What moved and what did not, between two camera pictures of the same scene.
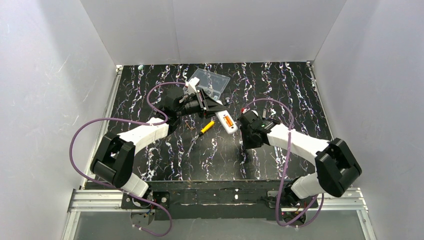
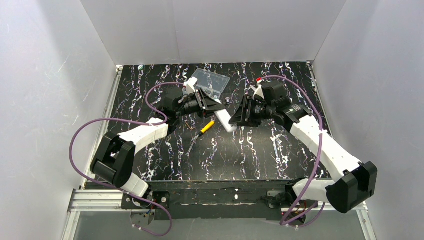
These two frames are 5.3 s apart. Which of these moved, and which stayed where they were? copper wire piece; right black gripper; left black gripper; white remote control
Moved: right black gripper
Stayed: white remote control; left black gripper; copper wire piece
